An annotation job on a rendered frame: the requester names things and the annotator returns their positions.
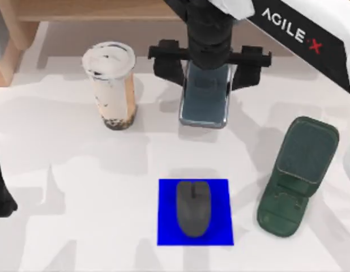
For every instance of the blue square mat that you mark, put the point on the blue square mat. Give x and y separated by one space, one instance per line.
166 226

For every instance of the dark green phone stand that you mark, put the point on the dark green phone stand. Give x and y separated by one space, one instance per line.
296 175

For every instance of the pale wooden furniture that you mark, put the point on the pale wooden furniture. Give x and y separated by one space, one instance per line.
27 31

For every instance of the dark grey computer mouse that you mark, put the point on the dark grey computer mouse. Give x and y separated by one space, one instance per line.
193 212

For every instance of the dark blue smartphone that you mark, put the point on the dark blue smartphone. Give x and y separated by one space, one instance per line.
203 105

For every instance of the bubble milk tea cup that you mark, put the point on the bubble milk tea cup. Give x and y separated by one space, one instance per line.
112 85

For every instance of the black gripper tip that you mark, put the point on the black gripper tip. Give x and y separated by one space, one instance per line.
0 192

